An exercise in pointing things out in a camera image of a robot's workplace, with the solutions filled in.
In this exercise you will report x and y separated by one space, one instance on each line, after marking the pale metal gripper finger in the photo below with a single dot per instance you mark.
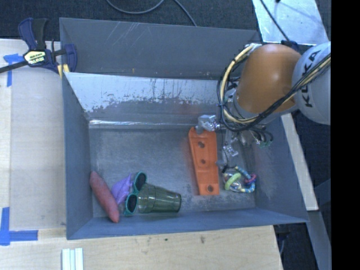
230 150
206 122

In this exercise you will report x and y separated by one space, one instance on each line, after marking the orange flat block with holes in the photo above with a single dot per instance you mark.
205 162

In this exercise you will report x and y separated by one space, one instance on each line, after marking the grey metal bin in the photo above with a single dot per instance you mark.
146 150

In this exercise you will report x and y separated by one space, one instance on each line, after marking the green clear plastic cup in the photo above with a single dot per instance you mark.
160 200

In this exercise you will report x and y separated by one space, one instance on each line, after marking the purple toy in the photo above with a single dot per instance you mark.
121 188

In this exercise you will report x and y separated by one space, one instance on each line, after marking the red-brown sausage-shaped toy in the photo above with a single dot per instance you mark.
104 197

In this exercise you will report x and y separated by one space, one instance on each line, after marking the pale wood board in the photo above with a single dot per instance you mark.
36 150

